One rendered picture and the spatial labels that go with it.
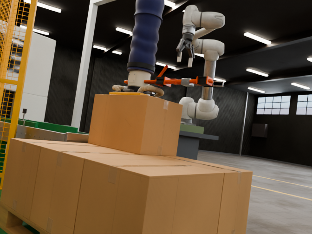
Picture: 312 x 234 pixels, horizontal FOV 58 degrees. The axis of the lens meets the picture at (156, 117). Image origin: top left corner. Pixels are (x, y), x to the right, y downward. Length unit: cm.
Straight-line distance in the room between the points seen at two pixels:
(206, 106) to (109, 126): 101
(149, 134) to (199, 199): 72
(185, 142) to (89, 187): 154
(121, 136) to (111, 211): 91
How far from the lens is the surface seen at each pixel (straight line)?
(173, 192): 117
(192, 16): 208
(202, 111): 271
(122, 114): 203
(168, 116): 205
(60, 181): 147
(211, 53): 257
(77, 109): 571
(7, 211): 198
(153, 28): 228
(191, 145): 271
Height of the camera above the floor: 70
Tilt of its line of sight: 3 degrees up
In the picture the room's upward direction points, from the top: 8 degrees clockwise
